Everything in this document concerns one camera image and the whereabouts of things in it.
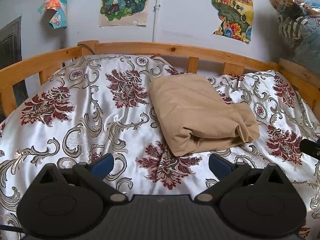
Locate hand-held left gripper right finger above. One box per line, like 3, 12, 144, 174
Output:
194, 154, 290, 204

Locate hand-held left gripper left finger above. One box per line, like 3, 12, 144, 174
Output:
32, 153, 129, 204

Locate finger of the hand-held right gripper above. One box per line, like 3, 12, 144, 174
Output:
299, 138, 320, 161

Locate tan hooded zip jacket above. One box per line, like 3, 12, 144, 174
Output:
147, 74, 260, 158

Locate clear plastic bag of clothes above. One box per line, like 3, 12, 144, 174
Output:
266, 0, 320, 68

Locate white floral satin blanket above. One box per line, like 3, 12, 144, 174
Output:
0, 54, 320, 240

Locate dark framed panel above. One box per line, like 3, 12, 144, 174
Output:
0, 16, 29, 117

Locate wooden bed frame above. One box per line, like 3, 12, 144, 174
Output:
0, 40, 320, 117

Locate landscape wall poster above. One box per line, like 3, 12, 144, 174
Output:
212, 0, 254, 43

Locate blond character wall poster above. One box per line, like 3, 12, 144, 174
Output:
99, 0, 151, 28

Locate orange-haired character wall poster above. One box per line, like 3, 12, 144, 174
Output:
37, 0, 68, 30

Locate white wall pipe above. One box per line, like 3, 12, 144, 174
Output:
152, 0, 162, 43

